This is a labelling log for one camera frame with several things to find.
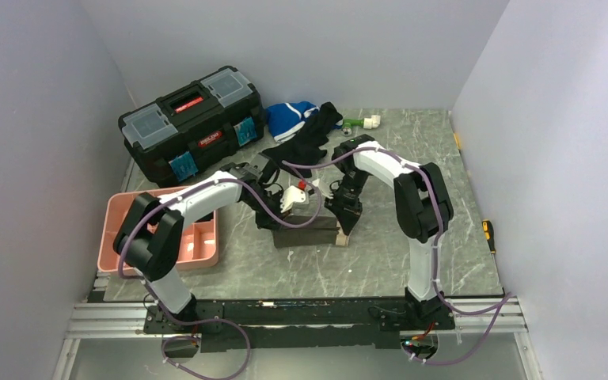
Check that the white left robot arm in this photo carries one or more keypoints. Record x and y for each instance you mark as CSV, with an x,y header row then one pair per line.
x,y
150,236

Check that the pink compartment tray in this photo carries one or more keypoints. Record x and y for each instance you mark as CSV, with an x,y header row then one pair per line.
x,y
198,248

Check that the black underwear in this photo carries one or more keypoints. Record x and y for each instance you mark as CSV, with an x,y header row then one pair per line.
x,y
305,149

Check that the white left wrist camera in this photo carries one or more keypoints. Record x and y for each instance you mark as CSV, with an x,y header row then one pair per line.
x,y
293,196

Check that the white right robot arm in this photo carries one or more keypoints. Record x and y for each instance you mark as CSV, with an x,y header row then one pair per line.
x,y
422,205

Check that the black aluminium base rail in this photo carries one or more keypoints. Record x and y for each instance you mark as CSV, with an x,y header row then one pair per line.
x,y
225,324

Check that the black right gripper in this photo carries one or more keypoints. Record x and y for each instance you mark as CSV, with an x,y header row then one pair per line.
x,y
347,214

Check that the black plastic toolbox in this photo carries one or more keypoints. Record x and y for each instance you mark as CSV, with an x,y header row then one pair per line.
x,y
180,135

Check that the yellow black screwdriver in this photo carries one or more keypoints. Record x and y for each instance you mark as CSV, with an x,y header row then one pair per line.
x,y
489,235

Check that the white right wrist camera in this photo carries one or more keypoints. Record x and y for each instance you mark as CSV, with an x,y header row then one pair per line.
x,y
324,188

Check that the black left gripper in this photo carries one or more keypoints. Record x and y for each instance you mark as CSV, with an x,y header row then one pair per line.
x,y
269,222

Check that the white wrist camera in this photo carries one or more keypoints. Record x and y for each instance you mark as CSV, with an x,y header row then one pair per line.
x,y
324,188
293,196

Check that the green white pipe fitting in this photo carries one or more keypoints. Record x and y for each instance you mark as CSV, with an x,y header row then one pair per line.
x,y
368,123

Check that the blue white garment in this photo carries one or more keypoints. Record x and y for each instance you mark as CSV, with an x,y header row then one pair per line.
x,y
285,120

